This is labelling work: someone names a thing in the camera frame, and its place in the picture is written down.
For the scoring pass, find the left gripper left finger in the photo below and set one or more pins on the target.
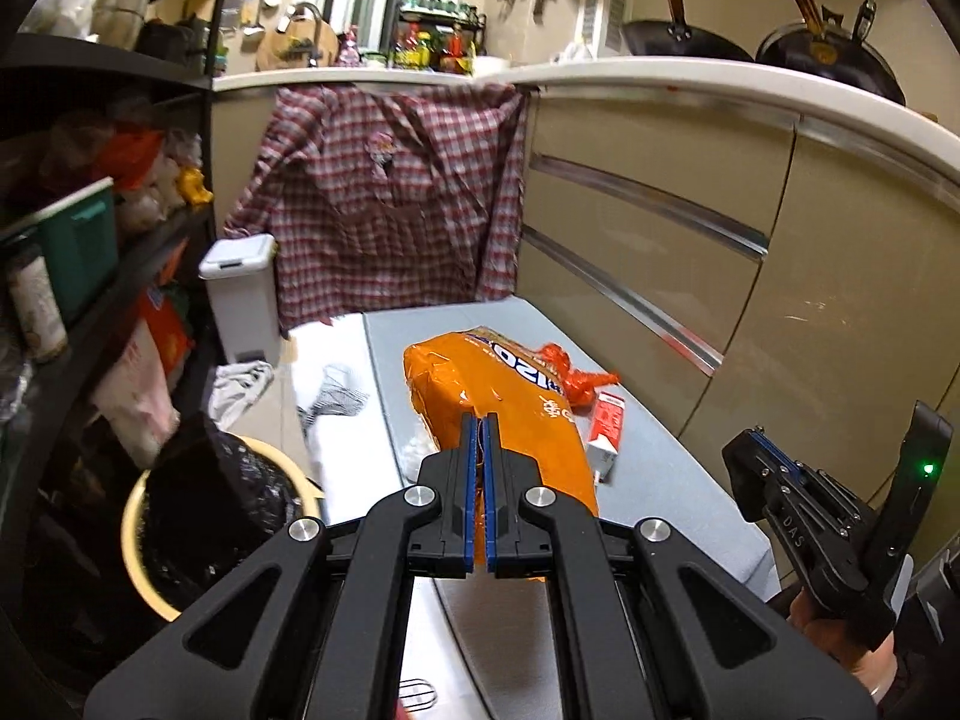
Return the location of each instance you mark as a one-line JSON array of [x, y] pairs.
[[313, 624]]

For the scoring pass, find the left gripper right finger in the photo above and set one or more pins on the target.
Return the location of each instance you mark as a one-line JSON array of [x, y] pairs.
[[645, 624]]

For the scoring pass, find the red white carton box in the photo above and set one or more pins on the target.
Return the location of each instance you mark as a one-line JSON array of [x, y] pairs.
[[605, 434]]

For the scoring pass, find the orange red plastic bag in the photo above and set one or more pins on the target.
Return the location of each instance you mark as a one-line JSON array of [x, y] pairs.
[[579, 387]]

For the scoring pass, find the orange snack bag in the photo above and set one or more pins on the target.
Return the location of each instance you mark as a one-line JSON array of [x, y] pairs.
[[502, 404]]

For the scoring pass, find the yellow trash bin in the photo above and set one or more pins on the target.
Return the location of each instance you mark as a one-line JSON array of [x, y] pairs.
[[225, 524]]

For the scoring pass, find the black trash bag liner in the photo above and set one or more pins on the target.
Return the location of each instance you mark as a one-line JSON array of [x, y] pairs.
[[217, 502]]

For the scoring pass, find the beige kitchen cabinet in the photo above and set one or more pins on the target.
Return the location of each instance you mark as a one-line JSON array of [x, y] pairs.
[[732, 270]]

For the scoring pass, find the right hand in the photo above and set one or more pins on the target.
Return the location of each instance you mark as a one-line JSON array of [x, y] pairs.
[[874, 669]]

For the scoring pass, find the checkered cloth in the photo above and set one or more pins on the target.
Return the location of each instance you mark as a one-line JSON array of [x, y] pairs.
[[338, 395]]

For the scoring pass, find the grey rag on floor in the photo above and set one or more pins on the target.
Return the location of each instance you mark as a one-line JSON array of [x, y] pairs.
[[235, 389]]

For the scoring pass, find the white pink rice bag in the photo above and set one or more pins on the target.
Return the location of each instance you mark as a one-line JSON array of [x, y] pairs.
[[133, 397]]

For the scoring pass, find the orange bag on shelf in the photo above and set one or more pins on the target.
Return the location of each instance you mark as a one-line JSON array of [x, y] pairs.
[[161, 318]]

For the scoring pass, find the white pedal bin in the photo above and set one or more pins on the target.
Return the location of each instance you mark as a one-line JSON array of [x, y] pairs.
[[239, 277]]

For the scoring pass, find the black storage shelf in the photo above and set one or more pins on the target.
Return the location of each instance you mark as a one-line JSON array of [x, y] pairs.
[[106, 123]]

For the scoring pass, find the white labelled jar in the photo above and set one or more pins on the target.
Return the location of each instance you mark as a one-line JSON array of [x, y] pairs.
[[33, 299]]

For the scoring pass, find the red plaid shirt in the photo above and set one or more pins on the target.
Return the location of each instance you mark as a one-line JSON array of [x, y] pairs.
[[381, 201]]

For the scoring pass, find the green plastic storage box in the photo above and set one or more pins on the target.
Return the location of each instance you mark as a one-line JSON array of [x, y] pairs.
[[79, 241]]

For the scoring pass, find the white countertop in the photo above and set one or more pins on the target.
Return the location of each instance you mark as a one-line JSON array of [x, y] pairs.
[[886, 133]]

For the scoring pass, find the black frying pan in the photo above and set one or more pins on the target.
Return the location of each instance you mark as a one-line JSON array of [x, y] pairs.
[[676, 38]]

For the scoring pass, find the spice rack with bottles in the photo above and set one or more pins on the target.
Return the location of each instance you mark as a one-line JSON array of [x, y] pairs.
[[441, 36]]

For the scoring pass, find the black wok with handle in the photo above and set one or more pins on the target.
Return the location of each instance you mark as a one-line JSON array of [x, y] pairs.
[[820, 45]]

